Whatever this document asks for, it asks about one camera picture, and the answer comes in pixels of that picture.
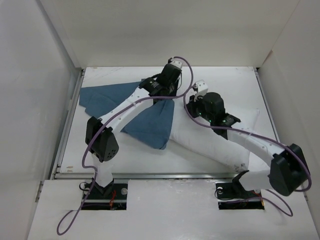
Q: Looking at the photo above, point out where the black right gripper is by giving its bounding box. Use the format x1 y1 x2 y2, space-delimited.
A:
183 93 214 123

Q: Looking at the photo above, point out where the white pillow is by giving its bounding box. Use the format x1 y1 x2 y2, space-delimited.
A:
168 98 250 172

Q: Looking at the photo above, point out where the blue pillowcase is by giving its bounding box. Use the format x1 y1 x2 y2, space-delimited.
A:
79 82 175 150

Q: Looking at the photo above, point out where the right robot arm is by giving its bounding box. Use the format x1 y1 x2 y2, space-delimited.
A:
183 92 312 197

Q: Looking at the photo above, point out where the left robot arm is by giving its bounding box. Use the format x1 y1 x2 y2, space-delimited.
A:
85 60 182 199

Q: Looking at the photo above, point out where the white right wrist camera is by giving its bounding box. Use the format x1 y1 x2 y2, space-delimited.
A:
192 80 208 102

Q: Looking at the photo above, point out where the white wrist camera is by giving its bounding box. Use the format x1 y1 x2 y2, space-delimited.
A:
192 80 208 102
168 57 183 70

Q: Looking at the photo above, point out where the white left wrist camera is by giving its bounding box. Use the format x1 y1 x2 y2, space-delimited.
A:
168 57 183 70

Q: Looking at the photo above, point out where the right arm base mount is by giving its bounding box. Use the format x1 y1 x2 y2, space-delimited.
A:
214 182 265 210

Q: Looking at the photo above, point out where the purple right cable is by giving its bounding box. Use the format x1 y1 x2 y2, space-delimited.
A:
183 86 312 217

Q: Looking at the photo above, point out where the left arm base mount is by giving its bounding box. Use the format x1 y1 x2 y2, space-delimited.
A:
81 183 128 211

